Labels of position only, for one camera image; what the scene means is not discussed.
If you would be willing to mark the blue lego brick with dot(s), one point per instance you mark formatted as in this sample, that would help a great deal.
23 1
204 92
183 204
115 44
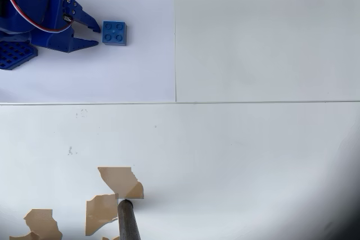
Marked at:
114 32

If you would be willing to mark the blue 3D-printed robot arm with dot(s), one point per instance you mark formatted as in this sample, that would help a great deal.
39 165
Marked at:
17 12

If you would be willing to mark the white paper sheet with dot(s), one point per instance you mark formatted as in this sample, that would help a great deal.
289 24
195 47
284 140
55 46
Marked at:
126 77

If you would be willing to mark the dark metal stand pole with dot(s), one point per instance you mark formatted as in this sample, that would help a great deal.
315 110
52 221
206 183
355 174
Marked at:
128 220

